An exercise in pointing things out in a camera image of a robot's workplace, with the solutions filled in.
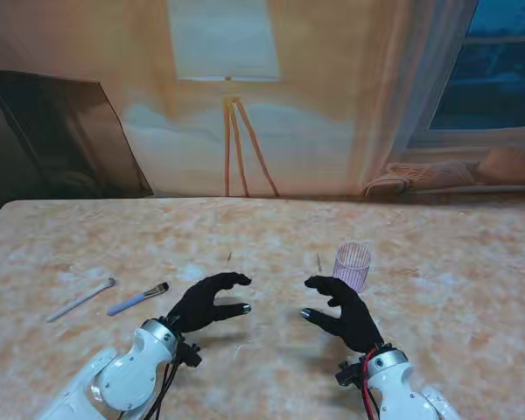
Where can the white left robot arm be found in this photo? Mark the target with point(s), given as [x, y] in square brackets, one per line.
[127, 372]

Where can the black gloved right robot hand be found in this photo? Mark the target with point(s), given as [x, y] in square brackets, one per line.
[354, 319]

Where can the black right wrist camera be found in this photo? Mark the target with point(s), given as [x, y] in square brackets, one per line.
[349, 374]

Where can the printed room backdrop cloth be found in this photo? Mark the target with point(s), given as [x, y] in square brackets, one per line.
[310, 109]

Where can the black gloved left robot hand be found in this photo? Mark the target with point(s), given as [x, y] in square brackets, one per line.
[192, 306]

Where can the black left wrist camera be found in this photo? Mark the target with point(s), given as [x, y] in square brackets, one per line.
[190, 354]

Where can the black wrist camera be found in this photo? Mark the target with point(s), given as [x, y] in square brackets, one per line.
[349, 374]
[190, 354]

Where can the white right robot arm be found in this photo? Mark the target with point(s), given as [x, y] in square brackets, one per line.
[398, 389]

